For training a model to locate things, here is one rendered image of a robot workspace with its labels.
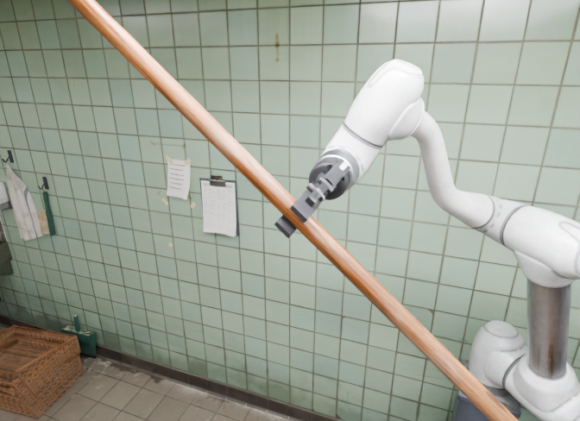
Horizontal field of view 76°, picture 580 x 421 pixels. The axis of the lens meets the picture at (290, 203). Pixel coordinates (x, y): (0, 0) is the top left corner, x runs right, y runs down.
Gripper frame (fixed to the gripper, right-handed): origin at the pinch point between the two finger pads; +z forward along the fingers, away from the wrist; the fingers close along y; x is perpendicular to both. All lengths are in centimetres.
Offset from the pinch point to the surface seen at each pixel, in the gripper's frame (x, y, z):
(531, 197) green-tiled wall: -66, -15, -121
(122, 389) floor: -3, 256, -97
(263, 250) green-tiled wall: -4, 99, -120
